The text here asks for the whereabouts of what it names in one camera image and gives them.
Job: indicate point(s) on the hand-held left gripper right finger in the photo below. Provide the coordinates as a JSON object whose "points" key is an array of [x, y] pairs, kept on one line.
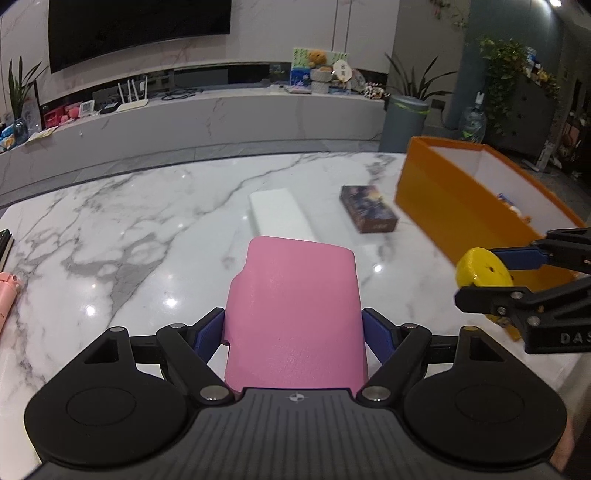
{"points": [[378, 332]]}

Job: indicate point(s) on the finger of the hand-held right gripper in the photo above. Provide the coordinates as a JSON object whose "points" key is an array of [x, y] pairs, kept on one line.
{"points": [[489, 299], [517, 258]]}

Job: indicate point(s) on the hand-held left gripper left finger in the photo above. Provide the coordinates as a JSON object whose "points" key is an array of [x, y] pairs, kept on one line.
{"points": [[210, 330]]}

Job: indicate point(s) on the yellow plastic toy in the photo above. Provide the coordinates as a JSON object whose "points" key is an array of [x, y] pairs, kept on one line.
{"points": [[482, 270]]}

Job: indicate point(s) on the brown plush toy blue outfit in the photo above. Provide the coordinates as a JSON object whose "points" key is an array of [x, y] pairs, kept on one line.
{"points": [[512, 207]]}

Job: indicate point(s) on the pink leather case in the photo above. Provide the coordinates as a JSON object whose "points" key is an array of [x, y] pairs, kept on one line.
{"points": [[291, 323]]}

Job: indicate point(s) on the orange cardboard box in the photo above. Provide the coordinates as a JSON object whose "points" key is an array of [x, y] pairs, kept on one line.
{"points": [[438, 207]]}

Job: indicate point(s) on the dark printed picture box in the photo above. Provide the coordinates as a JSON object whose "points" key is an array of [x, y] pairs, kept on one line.
{"points": [[367, 207]]}

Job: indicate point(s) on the white rectangular box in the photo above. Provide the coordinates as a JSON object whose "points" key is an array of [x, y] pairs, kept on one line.
{"points": [[279, 212]]}

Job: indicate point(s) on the grey cabinet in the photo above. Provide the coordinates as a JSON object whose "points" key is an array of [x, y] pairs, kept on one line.
{"points": [[531, 120]]}

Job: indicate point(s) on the large water bottle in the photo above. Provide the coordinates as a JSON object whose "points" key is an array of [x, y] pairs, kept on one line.
{"points": [[473, 122]]}

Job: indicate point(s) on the grey trash bin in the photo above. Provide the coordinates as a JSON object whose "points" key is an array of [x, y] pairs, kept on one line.
{"points": [[404, 124]]}

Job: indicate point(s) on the green trailing vine plant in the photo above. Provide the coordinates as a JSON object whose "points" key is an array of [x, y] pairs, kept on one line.
{"points": [[505, 69]]}

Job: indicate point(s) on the pink plastic toy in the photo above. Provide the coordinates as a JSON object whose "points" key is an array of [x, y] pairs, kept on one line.
{"points": [[7, 300]]}

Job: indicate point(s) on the white marble tv console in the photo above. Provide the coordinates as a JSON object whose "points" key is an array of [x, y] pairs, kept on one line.
{"points": [[207, 124]]}

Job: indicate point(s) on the green long-leaf plant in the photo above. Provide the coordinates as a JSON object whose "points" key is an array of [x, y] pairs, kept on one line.
{"points": [[415, 78]]}

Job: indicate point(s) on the black white checkered item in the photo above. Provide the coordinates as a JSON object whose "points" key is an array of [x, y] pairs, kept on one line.
{"points": [[375, 91]]}

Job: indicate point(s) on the black flat case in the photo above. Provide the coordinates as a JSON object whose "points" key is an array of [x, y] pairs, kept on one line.
{"points": [[4, 249]]}

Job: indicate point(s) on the white router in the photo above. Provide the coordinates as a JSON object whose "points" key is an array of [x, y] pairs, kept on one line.
{"points": [[133, 104]]}

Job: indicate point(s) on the small white clock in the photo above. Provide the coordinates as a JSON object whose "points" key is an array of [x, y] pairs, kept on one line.
{"points": [[87, 109]]}

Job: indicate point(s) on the round paper fan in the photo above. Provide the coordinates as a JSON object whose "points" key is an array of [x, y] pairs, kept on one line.
{"points": [[343, 71]]}

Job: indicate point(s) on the yellowish paper sheet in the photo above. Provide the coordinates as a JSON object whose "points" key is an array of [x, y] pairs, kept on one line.
{"points": [[41, 134]]}

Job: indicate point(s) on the round grey tins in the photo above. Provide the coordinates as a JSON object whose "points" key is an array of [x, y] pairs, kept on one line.
{"points": [[321, 81]]}

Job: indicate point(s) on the pink toys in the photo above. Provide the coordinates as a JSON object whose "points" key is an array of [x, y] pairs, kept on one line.
{"points": [[60, 115]]}

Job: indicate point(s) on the green plant in blue vase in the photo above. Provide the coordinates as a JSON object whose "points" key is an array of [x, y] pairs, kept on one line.
{"points": [[21, 129]]}

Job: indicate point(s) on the green printed card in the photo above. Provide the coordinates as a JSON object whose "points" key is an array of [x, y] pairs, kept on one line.
{"points": [[300, 64]]}

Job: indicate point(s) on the small brown teddy bear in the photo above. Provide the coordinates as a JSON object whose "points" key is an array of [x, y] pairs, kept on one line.
{"points": [[317, 59]]}

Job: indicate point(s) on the blue snack bag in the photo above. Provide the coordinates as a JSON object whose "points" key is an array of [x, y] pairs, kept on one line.
{"points": [[5, 138]]}

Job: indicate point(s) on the black curved television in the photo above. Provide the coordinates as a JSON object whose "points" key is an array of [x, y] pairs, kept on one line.
{"points": [[138, 27]]}

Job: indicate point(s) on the wall socket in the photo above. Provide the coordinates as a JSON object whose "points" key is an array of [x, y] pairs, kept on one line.
{"points": [[439, 105]]}

